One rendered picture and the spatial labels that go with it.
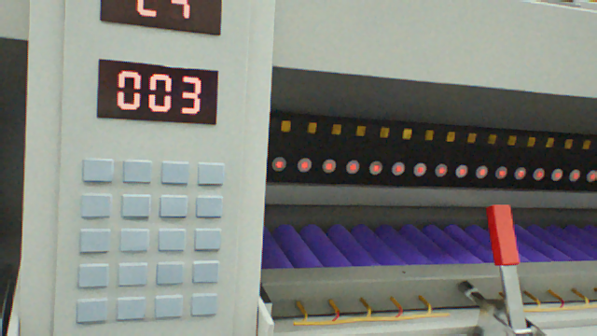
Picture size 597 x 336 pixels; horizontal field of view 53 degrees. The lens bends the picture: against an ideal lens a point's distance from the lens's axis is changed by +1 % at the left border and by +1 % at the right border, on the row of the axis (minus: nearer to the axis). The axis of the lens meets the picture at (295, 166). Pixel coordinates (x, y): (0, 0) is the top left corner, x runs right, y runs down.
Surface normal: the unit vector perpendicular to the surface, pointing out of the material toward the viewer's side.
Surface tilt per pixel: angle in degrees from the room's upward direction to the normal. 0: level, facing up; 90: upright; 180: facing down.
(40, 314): 90
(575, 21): 106
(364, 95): 90
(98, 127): 90
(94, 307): 90
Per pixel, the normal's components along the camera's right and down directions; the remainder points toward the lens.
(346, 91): 0.36, 0.07
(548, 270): 0.15, -0.94
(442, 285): 0.33, 0.33
